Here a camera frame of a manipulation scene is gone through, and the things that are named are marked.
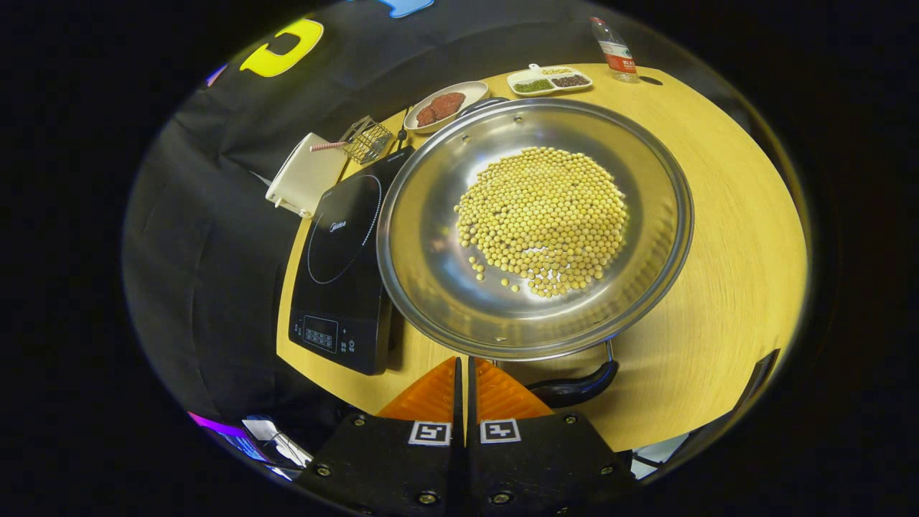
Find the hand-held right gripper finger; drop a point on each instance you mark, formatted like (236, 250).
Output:
(458, 409)
(472, 409)

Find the black induction cooktop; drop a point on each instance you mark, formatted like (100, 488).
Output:
(344, 287)

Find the stainless steel pot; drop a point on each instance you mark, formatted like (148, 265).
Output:
(431, 237)

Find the heap of yellow soybeans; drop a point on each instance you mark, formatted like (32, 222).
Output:
(546, 215)

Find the white toaster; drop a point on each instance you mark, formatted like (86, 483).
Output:
(309, 179)

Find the pink striped straw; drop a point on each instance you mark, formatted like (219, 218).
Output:
(327, 146)

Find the brown meat slice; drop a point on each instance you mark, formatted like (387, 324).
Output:
(426, 116)
(448, 105)

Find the black backdrop cloth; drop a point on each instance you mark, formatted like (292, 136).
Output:
(215, 215)

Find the white round plate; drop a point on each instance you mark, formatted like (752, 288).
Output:
(474, 93)

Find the heap of green beans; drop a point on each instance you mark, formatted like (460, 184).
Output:
(533, 86)

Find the white divided dish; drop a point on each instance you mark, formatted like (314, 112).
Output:
(528, 74)

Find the heap of dark beans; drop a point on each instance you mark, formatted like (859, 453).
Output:
(571, 81)

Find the heap of pale beans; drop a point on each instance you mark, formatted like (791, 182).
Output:
(558, 70)

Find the clear plastic water bottle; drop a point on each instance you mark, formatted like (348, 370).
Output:
(617, 54)

